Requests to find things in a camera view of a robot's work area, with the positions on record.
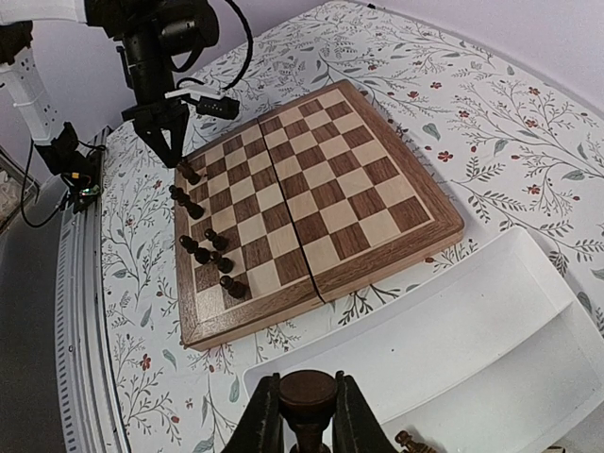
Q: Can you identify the front aluminium rail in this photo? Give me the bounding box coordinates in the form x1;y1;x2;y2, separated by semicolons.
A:
51;126;133;453

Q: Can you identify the dark chess pieces pile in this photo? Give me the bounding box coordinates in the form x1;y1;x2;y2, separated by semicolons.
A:
394;430;445;453

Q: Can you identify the wooden chessboard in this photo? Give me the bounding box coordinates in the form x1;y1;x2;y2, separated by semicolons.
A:
170;80;464;351

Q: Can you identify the dark pawn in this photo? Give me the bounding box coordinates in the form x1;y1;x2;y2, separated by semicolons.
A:
219;276;248;299

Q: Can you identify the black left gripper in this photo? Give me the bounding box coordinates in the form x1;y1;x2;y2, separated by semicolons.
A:
84;1;219;166

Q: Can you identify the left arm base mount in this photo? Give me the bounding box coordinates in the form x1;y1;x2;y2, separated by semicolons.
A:
34;122;107;213

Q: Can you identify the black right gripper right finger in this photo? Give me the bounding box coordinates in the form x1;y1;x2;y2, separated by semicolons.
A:
332;371;396;453

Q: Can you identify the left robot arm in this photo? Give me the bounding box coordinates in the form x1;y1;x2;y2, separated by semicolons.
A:
1;1;219;175

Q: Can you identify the dark chess piece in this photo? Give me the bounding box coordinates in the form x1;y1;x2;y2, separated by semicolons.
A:
179;235;211;265
204;228;229;252
210;251;234;274
278;370;338;453
168;185;205;220
176;159;204;186

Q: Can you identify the white divided plastic tray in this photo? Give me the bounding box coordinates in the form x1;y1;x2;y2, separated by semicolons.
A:
243;227;603;452

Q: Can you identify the left black cable loop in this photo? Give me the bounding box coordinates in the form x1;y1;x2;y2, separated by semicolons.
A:
176;0;254;91

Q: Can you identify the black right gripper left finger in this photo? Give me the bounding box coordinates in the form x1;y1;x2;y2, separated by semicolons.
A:
226;373;284;453

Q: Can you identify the floral patterned table mat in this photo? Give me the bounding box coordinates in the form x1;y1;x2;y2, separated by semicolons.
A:
101;1;603;452

